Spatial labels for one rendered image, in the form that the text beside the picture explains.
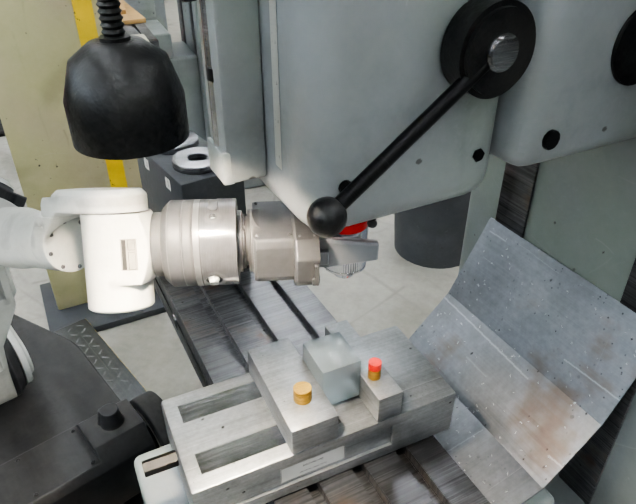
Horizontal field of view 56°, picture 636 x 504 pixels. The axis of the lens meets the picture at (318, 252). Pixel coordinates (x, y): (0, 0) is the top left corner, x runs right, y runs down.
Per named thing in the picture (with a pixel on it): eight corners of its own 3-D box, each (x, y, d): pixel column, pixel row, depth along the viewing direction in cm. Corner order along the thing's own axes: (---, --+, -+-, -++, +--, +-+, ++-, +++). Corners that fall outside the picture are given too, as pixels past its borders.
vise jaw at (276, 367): (292, 456, 69) (291, 432, 67) (248, 371, 80) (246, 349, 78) (338, 438, 71) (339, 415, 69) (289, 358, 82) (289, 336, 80)
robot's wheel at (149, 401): (135, 443, 144) (120, 383, 133) (154, 432, 146) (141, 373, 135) (177, 499, 131) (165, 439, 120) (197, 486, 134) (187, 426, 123)
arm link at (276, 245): (321, 232, 54) (187, 237, 53) (319, 314, 60) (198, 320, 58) (309, 171, 65) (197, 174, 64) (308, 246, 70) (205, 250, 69)
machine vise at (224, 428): (198, 532, 69) (186, 471, 63) (167, 436, 80) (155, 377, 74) (450, 429, 81) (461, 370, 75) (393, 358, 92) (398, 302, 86)
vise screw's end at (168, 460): (146, 480, 70) (143, 469, 69) (143, 469, 72) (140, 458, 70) (179, 468, 72) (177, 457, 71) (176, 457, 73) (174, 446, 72)
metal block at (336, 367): (322, 408, 74) (322, 373, 71) (303, 376, 79) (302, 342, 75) (359, 395, 76) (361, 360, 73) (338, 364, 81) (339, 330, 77)
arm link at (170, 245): (191, 201, 56) (66, 205, 55) (198, 312, 58) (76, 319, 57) (202, 194, 67) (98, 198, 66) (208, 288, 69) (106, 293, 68)
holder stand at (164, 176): (193, 275, 111) (179, 178, 100) (148, 225, 126) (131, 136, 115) (250, 255, 116) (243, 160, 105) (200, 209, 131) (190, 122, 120)
